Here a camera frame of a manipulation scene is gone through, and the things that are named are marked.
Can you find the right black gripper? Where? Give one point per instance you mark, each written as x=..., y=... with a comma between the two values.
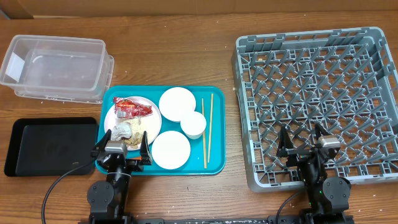
x=298, y=155

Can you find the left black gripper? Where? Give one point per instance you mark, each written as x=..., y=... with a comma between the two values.
x=145, y=158

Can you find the white tissue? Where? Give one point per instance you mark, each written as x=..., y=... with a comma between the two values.
x=121, y=131

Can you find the red snack wrapper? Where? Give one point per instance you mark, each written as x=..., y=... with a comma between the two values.
x=126, y=108

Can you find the white bowl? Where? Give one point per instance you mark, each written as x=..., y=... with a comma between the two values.
x=176, y=102
x=171, y=150

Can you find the white cup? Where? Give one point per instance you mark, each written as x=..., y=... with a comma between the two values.
x=193, y=124

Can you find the wooden chopstick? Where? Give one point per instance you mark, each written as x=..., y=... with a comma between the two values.
x=204, y=133
x=210, y=128

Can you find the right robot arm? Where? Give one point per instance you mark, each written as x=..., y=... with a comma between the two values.
x=328, y=196

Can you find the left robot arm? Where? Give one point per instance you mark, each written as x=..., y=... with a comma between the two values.
x=108, y=198

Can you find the grey dishwasher rack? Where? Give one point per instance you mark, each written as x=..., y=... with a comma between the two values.
x=344, y=79

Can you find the pile of peanut shells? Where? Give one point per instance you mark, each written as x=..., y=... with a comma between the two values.
x=134, y=141

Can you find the pile of white rice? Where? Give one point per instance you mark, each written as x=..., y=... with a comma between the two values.
x=141, y=125

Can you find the white plate with food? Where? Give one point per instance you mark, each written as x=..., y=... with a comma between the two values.
x=110, y=120

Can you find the black plastic tray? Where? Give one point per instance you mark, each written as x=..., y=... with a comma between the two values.
x=49, y=146

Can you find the clear plastic storage bin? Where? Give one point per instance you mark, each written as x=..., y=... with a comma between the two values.
x=58, y=68

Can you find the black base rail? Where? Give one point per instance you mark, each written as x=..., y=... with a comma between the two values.
x=284, y=219

